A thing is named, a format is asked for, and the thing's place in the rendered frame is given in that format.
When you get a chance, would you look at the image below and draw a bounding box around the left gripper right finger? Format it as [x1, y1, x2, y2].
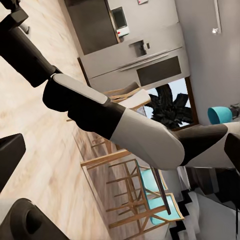
[224, 133, 240, 173]

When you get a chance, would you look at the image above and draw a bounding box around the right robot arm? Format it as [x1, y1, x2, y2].
[0, 0, 240, 171]

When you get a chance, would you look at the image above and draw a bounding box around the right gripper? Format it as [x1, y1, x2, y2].
[0, 0, 42, 73]

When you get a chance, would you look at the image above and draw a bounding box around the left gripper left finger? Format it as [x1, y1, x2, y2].
[0, 133, 26, 193]

